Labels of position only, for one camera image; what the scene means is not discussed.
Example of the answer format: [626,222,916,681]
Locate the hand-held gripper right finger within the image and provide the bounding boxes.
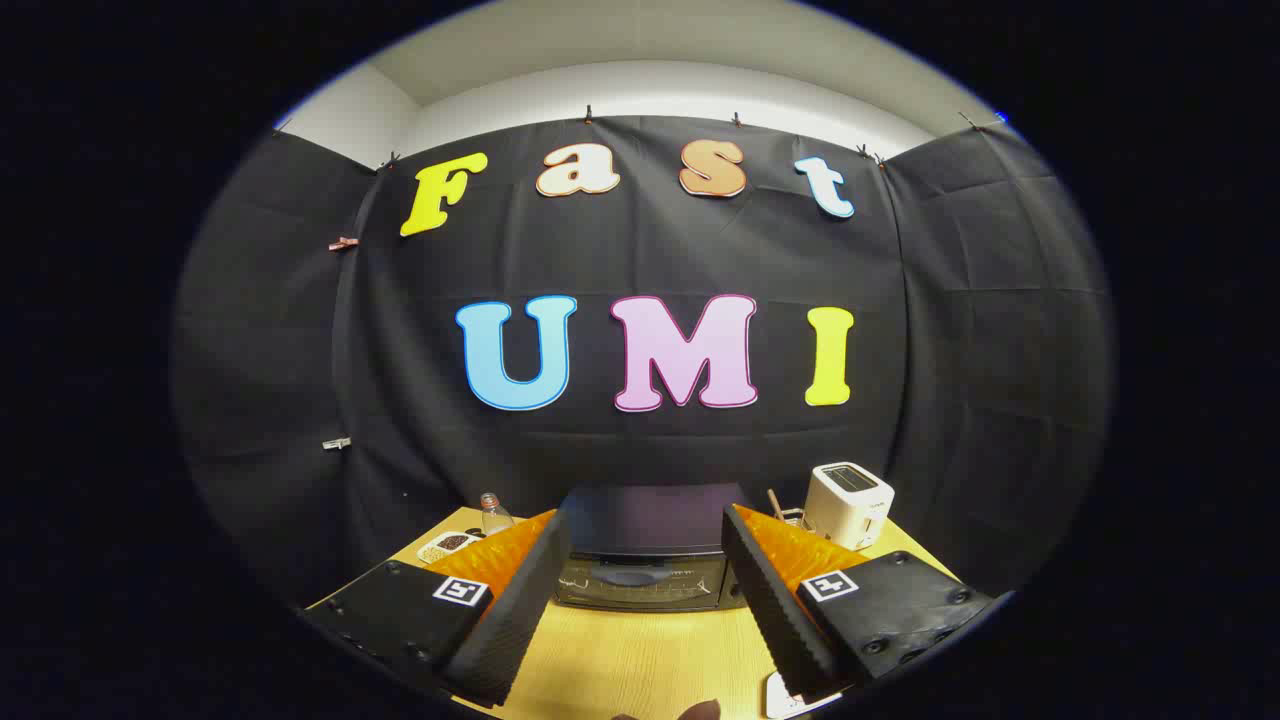
[720,503,1013,703]

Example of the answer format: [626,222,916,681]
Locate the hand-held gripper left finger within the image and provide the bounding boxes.
[300,508,573,709]

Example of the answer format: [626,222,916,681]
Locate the white square food plate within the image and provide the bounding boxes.
[765,672,843,720]

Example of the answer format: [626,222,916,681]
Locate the black toaster oven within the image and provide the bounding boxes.
[553,484,751,613]

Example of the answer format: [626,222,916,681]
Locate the white pop-up toaster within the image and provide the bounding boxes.
[804,462,896,551]

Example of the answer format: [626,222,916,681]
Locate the white divided snack tray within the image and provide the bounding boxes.
[417,530,481,564]

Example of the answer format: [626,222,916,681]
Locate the black backdrop cloth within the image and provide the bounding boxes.
[170,115,1116,611]

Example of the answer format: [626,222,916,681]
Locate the row of dark cloth clips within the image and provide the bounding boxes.
[272,104,986,171]

